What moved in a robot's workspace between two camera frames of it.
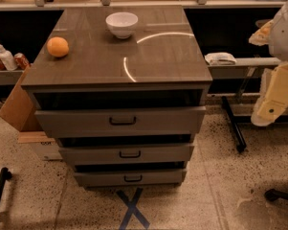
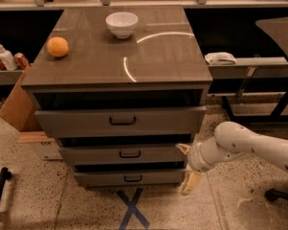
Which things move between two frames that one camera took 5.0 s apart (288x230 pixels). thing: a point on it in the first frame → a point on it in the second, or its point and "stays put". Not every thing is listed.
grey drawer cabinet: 121,89 stays put
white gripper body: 284,37 → 194,158
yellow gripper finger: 261,36 → 191,182
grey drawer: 127,153 stays put
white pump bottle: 7,57 stays put
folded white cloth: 220,58 stays put
